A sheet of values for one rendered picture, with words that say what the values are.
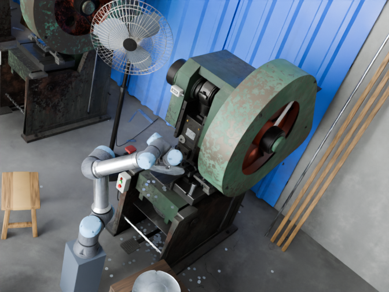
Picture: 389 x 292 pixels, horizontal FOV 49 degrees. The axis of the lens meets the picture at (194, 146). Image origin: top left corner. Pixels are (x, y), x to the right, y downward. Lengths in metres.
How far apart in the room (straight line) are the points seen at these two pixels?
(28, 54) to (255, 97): 2.41
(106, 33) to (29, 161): 1.37
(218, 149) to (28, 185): 1.55
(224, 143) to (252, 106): 0.22
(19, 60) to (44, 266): 1.76
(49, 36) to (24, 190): 1.12
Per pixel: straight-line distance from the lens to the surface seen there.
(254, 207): 4.01
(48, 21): 3.31
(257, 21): 3.68
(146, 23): 3.02
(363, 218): 3.74
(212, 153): 2.16
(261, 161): 2.69
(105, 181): 2.43
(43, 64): 3.81
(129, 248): 3.11
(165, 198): 2.82
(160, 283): 2.70
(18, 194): 3.13
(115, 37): 3.12
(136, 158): 2.04
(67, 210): 3.49
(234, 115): 2.08
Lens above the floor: 2.57
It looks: 35 degrees down
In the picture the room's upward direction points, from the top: 19 degrees clockwise
